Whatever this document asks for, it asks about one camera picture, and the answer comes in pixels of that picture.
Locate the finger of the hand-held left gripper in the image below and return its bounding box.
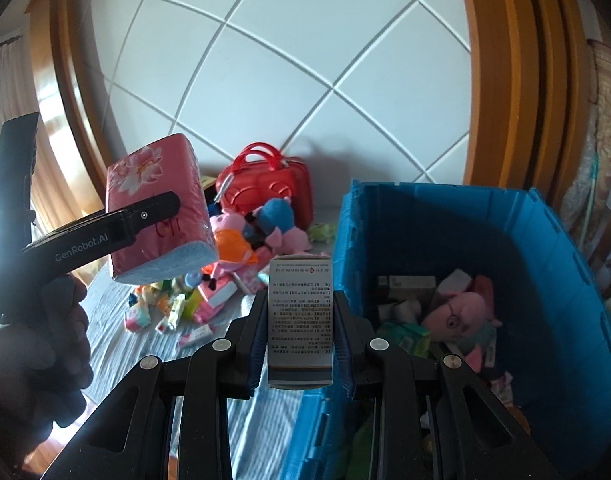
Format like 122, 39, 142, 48
116, 191, 182, 248

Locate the white packet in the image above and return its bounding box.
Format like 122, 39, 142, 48
438, 268, 473, 301

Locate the wooden headboard frame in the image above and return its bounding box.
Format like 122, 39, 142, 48
25, 0, 593, 221

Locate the red handbag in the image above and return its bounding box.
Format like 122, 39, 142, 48
216, 142, 315, 231

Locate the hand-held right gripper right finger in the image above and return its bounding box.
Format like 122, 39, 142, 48
332, 290, 569, 480

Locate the beige curtain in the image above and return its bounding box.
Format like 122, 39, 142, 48
0, 35, 86, 271

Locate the blue striped bed sheet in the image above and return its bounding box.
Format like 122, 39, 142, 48
80, 210, 346, 480

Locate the pink flower-print tissue pack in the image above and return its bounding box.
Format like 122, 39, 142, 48
105, 132, 220, 283

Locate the yellow-green cloth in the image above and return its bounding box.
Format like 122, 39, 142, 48
308, 222, 336, 243

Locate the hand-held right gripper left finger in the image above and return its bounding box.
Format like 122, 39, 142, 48
40, 287, 271, 480

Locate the small colourful tissue packet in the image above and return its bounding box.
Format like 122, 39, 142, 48
125, 305, 151, 333

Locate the pink pig plush orange dress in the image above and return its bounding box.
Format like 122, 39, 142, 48
209, 210, 261, 281

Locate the yellow tissue packet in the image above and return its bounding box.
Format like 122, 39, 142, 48
160, 295, 186, 331

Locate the blue plastic crate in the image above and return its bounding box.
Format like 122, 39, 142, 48
285, 179, 609, 480

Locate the green plastic pack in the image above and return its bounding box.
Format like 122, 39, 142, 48
378, 320, 433, 358

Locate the pink and white small box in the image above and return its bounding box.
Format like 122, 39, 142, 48
178, 325, 216, 348

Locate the white medicine box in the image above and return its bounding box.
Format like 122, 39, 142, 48
266, 255, 335, 390

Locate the person's left hand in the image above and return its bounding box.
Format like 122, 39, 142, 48
0, 275, 93, 461

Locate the pink pig plush with glasses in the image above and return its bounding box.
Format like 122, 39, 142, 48
420, 275, 503, 371

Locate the pink printed packet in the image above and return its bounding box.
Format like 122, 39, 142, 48
235, 265, 271, 293

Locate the patterned hanging cloth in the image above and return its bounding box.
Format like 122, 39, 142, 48
555, 40, 611, 311

